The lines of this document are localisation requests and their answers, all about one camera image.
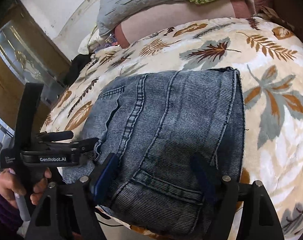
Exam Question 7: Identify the blue denim jeans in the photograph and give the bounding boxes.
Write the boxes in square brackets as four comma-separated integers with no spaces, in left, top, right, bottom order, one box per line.
[62,68,245,239]

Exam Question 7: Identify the person left hand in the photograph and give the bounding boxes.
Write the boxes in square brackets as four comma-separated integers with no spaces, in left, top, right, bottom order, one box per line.
[0,167,52,209]

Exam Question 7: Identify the black cloth bundle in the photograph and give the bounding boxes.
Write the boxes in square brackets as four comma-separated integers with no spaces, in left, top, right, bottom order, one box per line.
[63,54,91,87]

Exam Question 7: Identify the wooden glass door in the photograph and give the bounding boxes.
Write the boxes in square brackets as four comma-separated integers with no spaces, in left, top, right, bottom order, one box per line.
[0,0,70,131]

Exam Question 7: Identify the cream small cushion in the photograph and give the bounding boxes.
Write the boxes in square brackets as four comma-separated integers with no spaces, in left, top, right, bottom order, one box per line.
[78,24,108,55]

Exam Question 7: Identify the leaf print cream blanket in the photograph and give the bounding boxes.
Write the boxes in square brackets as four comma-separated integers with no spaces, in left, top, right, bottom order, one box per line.
[42,17,303,239]

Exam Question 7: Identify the grey quilted pillow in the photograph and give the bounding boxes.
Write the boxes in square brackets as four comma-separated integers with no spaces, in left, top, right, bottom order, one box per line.
[96,0,189,38]

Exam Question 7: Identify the black cable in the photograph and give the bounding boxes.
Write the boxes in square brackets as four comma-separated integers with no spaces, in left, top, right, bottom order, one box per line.
[96,209,125,228]

